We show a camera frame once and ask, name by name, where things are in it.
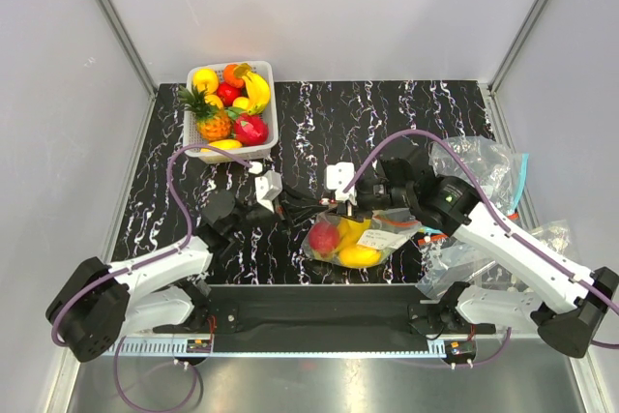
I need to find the yellow banana bunch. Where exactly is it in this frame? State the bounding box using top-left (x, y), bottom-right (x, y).
top-left (336, 218), bottom-right (371, 251)

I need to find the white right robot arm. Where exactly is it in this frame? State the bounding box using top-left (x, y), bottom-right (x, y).
top-left (348, 158), bottom-right (618, 359)

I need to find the small yellow mango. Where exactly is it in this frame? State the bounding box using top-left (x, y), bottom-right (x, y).
top-left (201, 138), bottom-right (243, 152)

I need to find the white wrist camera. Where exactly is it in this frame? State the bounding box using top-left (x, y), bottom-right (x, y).
top-left (249, 161), bottom-right (283, 213)
top-left (325, 162), bottom-right (357, 205)

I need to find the small pineapple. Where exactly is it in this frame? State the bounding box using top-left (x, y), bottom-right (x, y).
top-left (178, 85), bottom-right (232, 142)

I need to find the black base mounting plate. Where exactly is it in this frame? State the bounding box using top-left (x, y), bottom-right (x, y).
top-left (154, 283), bottom-right (497, 337)

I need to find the white plastic fruit basket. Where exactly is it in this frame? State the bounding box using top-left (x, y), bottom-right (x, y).
top-left (183, 61), bottom-right (279, 163)

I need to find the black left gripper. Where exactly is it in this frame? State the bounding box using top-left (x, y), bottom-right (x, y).
top-left (226, 181), bottom-right (328, 235)

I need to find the yellow starfruit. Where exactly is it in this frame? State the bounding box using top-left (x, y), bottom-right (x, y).
top-left (240, 64), bottom-right (271, 115)

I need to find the clear bag red zipper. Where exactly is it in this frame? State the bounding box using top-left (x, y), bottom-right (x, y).
top-left (417, 235), bottom-right (510, 300)

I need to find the yellow lemon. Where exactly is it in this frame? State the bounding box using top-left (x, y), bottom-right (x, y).
top-left (192, 68), bottom-right (220, 94)

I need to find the clear bag orange zipper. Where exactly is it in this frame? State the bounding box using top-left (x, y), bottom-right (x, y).
top-left (302, 209), bottom-right (422, 269)

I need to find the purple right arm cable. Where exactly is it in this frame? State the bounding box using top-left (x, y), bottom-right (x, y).
top-left (340, 129), bottom-right (619, 350)

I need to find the orange tangerine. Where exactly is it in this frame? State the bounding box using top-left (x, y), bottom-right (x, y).
top-left (222, 64), bottom-right (247, 89)

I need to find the red dragon fruit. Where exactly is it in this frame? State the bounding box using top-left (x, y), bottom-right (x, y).
top-left (233, 113), bottom-right (269, 146)

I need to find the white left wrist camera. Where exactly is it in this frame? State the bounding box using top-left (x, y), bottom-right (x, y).
top-left (249, 161), bottom-right (283, 213)

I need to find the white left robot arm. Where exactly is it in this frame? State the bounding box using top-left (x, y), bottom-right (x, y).
top-left (45, 188), bottom-right (330, 363)

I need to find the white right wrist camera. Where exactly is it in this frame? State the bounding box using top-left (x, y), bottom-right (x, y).
top-left (325, 162), bottom-right (357, 205)

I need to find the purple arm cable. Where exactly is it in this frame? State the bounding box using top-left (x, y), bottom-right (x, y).
top-left (50, 143), bottom-right (265, 347)
top-left (340, 129), bottom-right (619, 350)

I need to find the red apple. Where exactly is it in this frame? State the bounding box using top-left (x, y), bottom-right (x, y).
top-left (308, 221), bottom-right (340, 254)
top-left (217, 82), bottom-right (242, 106)

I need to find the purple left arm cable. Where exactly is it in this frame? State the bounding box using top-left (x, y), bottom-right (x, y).
top-left (50, 143), bottom-right (265, 347)

